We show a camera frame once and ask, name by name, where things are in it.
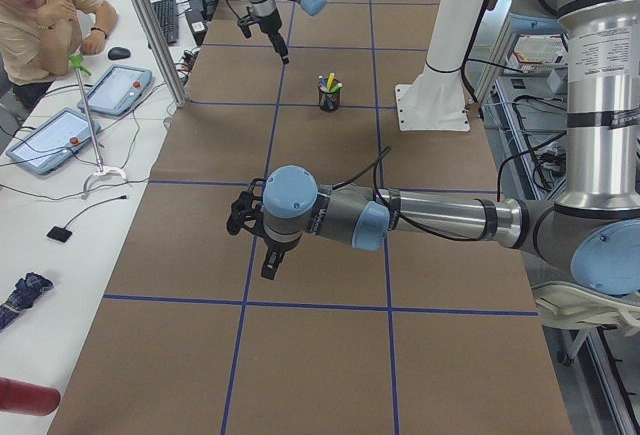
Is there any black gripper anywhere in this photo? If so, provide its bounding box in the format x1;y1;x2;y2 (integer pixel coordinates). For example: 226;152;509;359
256;9;289;65
261;236;295;279

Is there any green highlighter pen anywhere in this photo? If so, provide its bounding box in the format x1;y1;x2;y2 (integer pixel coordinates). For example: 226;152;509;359
329;83;343;93

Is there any black mesh pen cup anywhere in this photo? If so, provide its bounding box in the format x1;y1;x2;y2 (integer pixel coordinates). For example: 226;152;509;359
317;85;341;112

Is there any black keyboard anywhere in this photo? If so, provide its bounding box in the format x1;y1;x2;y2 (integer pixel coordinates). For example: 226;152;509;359
151;0;179;45

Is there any black computer mouse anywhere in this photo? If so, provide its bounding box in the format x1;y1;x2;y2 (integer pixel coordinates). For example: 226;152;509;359
107;46;131;61

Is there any far blue teach pendant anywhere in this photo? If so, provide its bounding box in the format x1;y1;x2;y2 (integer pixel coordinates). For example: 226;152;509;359
86;64;152;117

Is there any blue teach pendant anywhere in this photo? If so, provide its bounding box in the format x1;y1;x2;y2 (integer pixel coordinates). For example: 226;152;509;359
6;108;91;176
86;64;152;117

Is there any small black square pad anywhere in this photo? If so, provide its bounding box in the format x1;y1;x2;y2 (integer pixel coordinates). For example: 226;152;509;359
46;226;72;243

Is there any near blue teach pendant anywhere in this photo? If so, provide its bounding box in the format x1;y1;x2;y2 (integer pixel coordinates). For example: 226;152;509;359
6;108;91;176

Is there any seated man beige shirt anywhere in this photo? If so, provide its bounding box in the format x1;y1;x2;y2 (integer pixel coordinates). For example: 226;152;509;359
1;0;118;111

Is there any folded dark blue umbrella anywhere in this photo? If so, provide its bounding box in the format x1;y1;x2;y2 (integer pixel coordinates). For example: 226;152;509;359
1;272;54;330

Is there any red bottle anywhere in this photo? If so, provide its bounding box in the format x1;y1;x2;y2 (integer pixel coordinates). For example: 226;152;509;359
1;377;61;416

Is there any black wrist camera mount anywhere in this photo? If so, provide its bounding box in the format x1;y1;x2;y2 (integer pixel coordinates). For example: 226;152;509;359
226;178;266;238

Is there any aluminium frame post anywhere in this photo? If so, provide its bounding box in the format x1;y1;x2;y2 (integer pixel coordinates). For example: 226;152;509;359
131;0;187;108

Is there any white camera stand column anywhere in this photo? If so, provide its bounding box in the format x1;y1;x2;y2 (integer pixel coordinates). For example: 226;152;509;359
395;0;488;132

